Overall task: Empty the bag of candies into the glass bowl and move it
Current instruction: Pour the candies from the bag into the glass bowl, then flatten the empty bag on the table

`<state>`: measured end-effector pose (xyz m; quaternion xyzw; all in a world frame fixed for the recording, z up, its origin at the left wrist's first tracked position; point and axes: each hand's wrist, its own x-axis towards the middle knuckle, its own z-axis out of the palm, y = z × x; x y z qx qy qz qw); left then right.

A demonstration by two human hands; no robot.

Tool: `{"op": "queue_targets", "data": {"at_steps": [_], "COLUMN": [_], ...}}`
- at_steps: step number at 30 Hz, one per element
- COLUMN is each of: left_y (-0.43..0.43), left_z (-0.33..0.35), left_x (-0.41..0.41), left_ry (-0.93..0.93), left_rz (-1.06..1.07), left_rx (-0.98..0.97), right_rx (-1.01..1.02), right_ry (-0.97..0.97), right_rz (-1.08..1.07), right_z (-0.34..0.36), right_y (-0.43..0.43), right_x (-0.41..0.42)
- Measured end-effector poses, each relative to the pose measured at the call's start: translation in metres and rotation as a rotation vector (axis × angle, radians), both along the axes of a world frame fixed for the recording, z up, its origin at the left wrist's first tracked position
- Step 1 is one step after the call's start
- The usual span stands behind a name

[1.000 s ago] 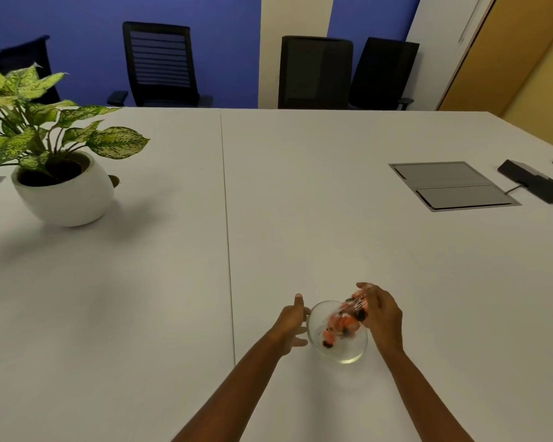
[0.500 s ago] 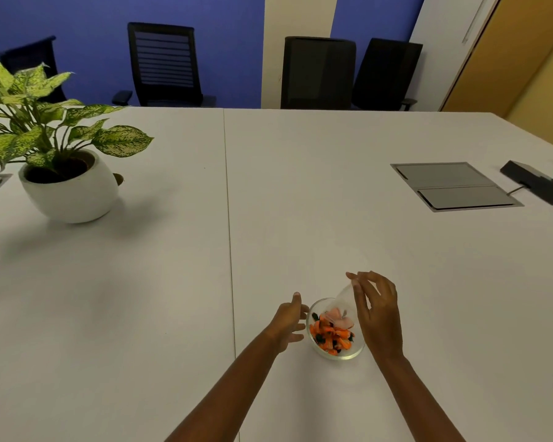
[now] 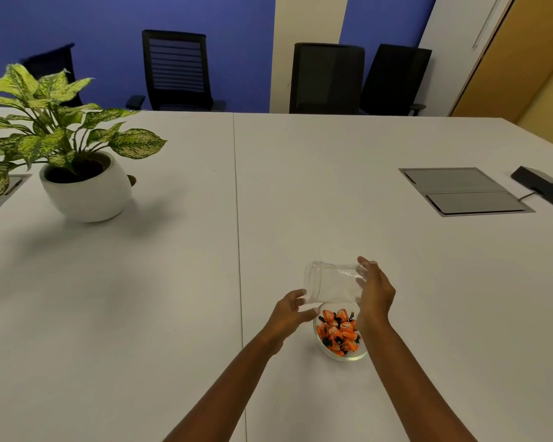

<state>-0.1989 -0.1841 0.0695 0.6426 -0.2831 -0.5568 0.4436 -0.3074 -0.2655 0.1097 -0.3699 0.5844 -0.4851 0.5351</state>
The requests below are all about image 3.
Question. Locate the person's right hand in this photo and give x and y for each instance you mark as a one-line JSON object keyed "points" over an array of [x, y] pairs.
{"points": [[374, 292]]}

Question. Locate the person's left hand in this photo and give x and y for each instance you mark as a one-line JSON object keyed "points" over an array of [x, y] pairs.
{"points": [[286, 317]]}

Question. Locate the person's right thumb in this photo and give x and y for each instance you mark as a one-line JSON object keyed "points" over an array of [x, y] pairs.
{"points": [[361, 284]]}

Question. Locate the person's left thumb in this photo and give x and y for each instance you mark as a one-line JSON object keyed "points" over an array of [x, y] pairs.
{"points": [[311, 313]]}

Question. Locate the clear glass jar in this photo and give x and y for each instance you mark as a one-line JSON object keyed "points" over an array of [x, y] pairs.
{"points": [[334, 283]]}

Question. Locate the person's right forearm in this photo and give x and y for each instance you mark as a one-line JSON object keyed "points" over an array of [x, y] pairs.
{"points": [[408, 384]]}

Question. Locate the person's left forearm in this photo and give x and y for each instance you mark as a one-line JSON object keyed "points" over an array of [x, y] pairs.
{"points": [[230, 386]]}

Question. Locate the pile of orange wrapped candies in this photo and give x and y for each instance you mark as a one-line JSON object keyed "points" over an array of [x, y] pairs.
{"points": [[337, 332]]}

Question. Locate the clear glass bowl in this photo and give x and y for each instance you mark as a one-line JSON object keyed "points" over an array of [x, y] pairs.
{"points": [[341, 355]]}

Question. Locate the black flat desk device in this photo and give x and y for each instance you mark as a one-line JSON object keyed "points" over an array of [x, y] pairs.
{"points": [[541, 184]]}

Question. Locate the black mesh-back office chair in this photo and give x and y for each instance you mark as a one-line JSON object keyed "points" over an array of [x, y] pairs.
{"points": [[396, 80], [326, 78]]}

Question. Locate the white round plant pot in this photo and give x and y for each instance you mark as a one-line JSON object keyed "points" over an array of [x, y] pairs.
{"points": [[86, 193]]}

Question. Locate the wooden door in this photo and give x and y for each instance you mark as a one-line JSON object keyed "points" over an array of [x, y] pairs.
{"points": [[511, 59]]}

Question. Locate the black slatted-back office chair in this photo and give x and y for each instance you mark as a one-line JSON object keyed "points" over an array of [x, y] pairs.
{"points": [[177, 71]]}

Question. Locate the green variegated leafy plant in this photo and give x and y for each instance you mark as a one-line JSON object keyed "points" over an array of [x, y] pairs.
{"points": [[50, 128]]}

